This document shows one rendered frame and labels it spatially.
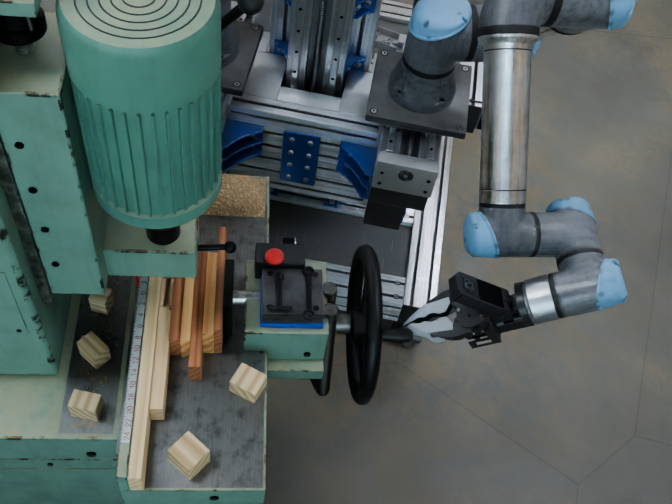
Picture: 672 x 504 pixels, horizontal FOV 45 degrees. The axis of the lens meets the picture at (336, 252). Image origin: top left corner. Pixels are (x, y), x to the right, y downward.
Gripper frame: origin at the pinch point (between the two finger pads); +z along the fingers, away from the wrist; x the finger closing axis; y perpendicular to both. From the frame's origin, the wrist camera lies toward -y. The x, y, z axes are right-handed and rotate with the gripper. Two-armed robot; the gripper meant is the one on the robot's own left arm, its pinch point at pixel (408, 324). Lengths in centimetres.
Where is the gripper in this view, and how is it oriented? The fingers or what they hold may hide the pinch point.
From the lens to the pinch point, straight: 140.6
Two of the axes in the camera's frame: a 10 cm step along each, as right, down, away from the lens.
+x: -0.3, -8.4, 5.5
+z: -9.1, 2.5, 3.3
